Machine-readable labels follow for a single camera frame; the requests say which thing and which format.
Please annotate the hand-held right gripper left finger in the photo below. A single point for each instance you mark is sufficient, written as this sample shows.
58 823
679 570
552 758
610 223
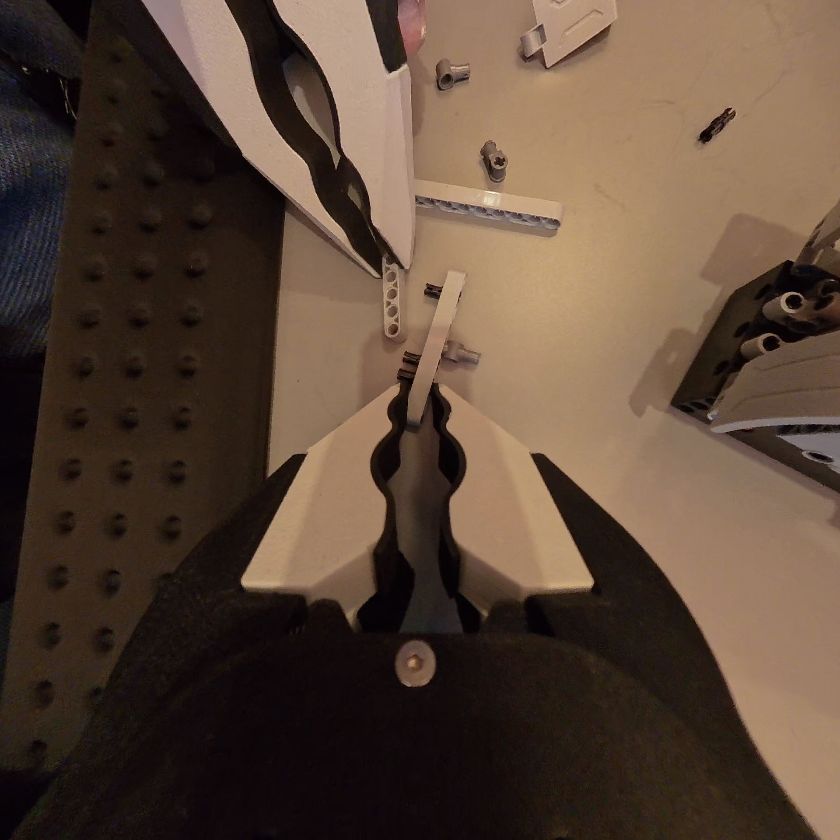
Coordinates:
315 525

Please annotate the grey connector pin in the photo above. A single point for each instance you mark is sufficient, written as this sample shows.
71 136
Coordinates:
464 354
495 161
451 72

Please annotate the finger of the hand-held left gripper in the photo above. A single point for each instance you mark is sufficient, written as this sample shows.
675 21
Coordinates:
223 98
380 131

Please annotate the black perforated mat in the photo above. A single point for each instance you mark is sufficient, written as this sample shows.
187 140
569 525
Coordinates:
131 328

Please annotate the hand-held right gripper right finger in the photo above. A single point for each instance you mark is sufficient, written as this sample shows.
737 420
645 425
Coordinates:
518 525

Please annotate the short grey beam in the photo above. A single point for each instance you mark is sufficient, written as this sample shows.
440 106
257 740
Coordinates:
394 298

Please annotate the grey orange toy model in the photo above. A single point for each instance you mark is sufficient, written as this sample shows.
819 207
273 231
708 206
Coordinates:
774 380

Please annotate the person's left hand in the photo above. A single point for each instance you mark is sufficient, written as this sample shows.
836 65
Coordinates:
413 26

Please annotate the long grey beam with pins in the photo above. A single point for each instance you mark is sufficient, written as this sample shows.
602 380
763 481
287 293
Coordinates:
436 341

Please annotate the small grey curved panel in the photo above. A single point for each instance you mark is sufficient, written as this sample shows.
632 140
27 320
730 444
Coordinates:
574 26

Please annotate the long plain grey beam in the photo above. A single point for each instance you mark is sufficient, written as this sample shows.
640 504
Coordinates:
489 207

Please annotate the black connector pin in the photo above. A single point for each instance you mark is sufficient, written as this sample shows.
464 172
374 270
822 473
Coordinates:
716 124

